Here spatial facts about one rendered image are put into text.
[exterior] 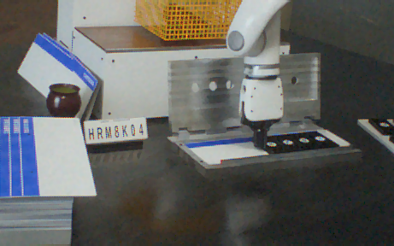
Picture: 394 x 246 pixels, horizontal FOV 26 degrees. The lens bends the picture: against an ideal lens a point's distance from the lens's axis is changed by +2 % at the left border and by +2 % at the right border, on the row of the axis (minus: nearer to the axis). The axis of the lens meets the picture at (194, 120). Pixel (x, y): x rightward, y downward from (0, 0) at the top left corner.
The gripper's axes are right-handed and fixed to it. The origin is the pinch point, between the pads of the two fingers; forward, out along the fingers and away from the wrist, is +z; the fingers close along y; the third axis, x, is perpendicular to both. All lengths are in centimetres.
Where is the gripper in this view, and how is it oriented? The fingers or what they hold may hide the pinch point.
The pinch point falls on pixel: (260, 139)
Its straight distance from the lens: 205.3
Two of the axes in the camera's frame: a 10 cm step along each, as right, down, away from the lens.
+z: 0.0, 9.9, 1.7
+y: 8.8, -0.8, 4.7
